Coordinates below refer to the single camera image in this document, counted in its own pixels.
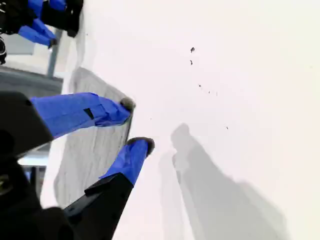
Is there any grey steel post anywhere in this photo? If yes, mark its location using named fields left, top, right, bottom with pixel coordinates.
left=46, top=27, right=64, bottom=79

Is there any grey striped towel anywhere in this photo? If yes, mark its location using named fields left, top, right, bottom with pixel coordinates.
left=53, top=66, right=137, bottom=208

